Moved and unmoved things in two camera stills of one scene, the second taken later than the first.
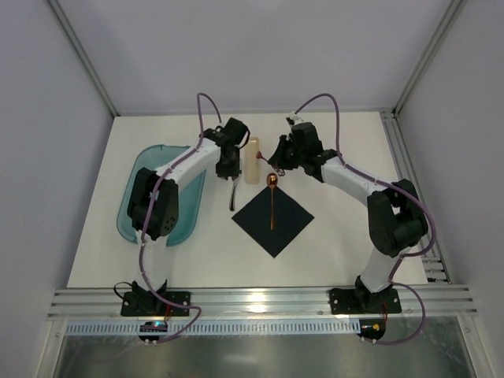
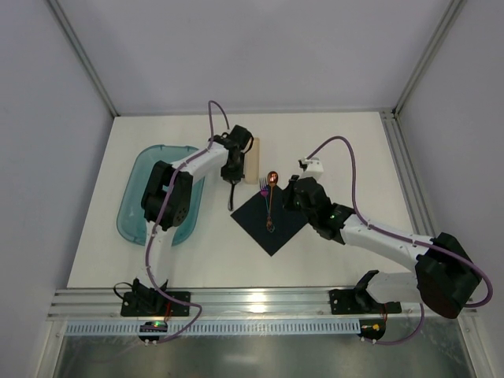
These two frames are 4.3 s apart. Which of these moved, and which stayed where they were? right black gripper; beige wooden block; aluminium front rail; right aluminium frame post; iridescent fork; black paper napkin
Moved: iridescent fork; right black gripper
Stayed: black paper napkin; right aluminium frame post; beige wooden block; aluminium front rail
